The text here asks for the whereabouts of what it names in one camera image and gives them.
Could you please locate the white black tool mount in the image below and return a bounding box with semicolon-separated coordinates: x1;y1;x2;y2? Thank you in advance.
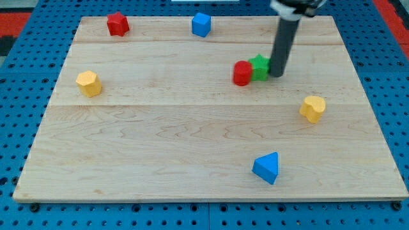
270;0;327;20

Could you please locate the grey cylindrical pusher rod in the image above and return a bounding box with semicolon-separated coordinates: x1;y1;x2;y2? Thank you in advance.
270;17;300;77

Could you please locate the yellow heart block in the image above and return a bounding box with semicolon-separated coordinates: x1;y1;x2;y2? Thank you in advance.
299;96;326;123

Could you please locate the green star block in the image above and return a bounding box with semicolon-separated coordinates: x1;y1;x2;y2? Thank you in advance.
248;54;270;81

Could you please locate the red cylinder block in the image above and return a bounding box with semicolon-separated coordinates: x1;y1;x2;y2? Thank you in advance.
233;61;252;86

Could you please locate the blue cube block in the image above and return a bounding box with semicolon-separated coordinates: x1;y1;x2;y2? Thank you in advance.
191;13;212;38

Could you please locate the blue triangle block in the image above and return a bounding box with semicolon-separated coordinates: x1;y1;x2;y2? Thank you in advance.
252;152;279;185

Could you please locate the light wooden board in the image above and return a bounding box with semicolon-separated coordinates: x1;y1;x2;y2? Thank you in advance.
13;16;408;203

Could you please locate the red star block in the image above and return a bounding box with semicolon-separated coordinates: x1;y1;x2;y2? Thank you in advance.
107;11;130;36

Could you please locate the yellow hexagon block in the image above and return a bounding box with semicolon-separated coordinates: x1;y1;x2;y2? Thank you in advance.
76;70;102;98

